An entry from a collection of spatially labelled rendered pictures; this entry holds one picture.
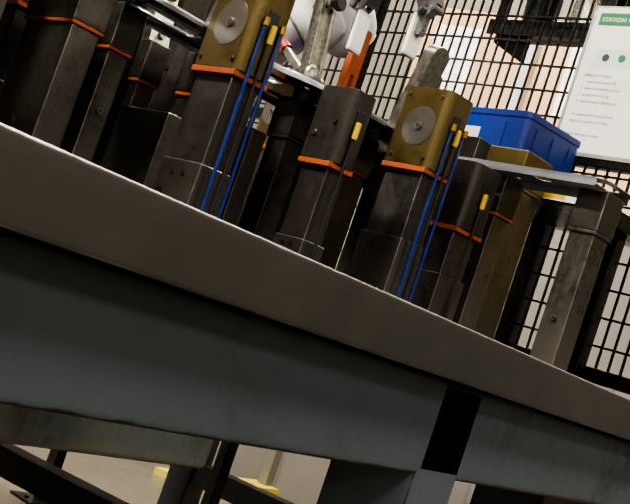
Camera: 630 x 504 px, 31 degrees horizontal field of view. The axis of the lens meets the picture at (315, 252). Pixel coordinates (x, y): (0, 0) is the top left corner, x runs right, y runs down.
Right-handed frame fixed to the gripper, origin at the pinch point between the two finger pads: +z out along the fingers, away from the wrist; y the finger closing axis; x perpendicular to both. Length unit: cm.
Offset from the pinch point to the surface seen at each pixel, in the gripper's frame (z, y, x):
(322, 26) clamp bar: -2.6, -15.3, 0.0
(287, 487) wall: 109, -180, 208
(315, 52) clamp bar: 2.2, -14.6, -0.2
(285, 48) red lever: 2.2, -21.5, -1.0
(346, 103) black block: 17.0, 19.6, -22.2
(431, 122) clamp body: 14.2, 23.2, -8.7
